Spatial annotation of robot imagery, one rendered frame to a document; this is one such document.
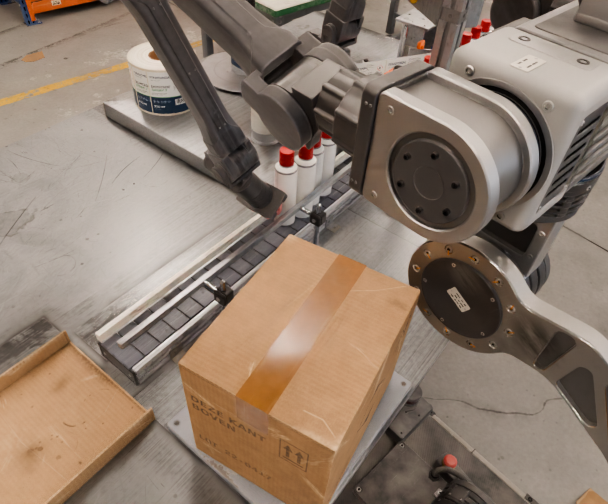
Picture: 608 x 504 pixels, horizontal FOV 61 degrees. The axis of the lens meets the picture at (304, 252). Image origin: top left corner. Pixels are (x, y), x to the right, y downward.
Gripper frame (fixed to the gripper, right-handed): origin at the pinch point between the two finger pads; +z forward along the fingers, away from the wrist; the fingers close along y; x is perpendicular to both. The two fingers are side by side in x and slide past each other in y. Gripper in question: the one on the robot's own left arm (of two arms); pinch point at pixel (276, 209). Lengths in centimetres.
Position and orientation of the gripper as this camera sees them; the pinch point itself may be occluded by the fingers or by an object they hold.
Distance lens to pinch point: 120.0
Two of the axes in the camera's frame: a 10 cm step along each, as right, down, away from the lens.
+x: -5.2, 8.5, -0.4
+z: 3.2, 2.4, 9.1
